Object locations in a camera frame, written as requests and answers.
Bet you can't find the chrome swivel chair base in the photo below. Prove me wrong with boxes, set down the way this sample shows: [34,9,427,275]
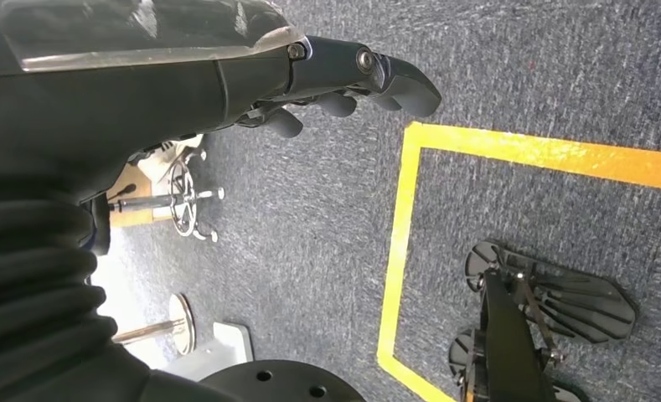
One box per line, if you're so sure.
[107,148,226,245]

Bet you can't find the stanchion pole with round base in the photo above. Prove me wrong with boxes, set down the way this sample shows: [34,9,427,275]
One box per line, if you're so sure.
[111,292,198,358]

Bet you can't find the grey kiosk stand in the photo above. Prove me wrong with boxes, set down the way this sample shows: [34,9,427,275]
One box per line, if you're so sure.
[160,321,256,384]

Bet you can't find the black round robot plate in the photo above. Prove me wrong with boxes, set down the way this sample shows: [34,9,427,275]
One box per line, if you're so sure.
[199,359,368,402]

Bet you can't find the black robot leg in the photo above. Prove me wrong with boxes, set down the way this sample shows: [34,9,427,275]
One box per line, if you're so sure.
[473,265,565,402]

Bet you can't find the yellow floor tape frame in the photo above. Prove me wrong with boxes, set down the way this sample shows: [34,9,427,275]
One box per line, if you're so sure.
[376,121,661,402]

